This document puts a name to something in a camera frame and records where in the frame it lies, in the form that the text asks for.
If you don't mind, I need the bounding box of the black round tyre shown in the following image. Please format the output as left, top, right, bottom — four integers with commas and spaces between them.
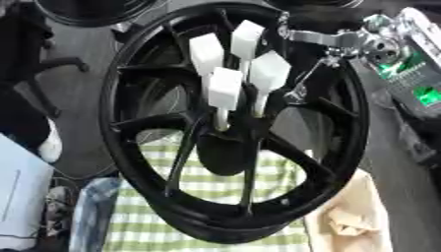
32, 0, 169, 28
262, 0, 365, 10

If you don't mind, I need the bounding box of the black spoked wheel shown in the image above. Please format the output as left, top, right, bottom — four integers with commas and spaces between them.
97, 3, 372, 246

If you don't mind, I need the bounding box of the pale blue box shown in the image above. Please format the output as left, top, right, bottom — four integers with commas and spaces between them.
0, 133, 57, 252

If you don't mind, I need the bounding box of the person's leg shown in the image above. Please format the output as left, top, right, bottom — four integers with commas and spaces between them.
0, 82, 64, 164

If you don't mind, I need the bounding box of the black office chair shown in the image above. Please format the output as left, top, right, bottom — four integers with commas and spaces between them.
0, 2, 92, 120

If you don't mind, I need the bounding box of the beige cloth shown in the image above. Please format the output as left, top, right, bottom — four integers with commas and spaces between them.
303, 168, 397, 252

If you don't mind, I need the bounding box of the blue denim cloth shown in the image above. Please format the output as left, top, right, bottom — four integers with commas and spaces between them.
67, 176, 124, 252

